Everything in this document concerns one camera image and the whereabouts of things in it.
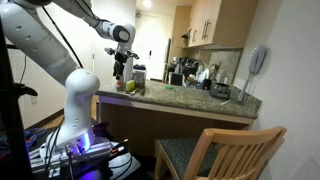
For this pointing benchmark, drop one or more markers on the ceiling lamp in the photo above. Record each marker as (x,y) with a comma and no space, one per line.
(147,3)

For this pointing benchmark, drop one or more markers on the wooden chair grey seat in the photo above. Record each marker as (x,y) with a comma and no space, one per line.
(233,150)

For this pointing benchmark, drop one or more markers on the white wall outlet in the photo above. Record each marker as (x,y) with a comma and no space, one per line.
(34,100)

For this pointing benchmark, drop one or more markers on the black camera stand pole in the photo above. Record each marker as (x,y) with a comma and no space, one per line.
(13,116)

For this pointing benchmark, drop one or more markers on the white wall phone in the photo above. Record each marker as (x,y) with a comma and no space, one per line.
(256,61)

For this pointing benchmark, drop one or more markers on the wooden wall cabinet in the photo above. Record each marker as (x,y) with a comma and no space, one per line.
(220,23)

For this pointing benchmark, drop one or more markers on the white paper towel roll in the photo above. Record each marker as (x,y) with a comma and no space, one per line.
(129,71)

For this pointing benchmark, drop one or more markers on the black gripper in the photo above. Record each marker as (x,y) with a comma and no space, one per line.
(120,63)

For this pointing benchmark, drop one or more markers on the clear jar purple lid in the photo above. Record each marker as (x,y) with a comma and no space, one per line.
(139,76)

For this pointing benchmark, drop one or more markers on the small green object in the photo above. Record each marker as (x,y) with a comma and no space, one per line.
(169,87)

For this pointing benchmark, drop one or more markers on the white plastic spoon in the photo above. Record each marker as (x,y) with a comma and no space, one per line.
(132,93)

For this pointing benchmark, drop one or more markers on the yellow green sponge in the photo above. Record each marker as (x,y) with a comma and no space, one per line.
(130,86)

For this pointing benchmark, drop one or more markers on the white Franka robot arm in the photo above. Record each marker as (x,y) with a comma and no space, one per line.
(40,43)

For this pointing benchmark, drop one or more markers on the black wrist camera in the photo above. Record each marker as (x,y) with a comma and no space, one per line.
(110,51)

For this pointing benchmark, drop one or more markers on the wooden counter base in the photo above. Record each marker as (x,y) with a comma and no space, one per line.
(160,126)

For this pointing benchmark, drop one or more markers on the black countertop appliance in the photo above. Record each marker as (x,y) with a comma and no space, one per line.
(175,79)

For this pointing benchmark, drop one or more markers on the black orange bar clamp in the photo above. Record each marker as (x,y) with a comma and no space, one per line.
(119,144)
(117,150)

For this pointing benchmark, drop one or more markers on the aluminium robot mounting plate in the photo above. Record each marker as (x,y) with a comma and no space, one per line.
(96,148)

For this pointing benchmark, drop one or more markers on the thin white stick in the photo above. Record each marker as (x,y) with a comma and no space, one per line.
(225,102)

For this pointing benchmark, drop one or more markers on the black mug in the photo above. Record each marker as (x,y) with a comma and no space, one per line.
(206,84)

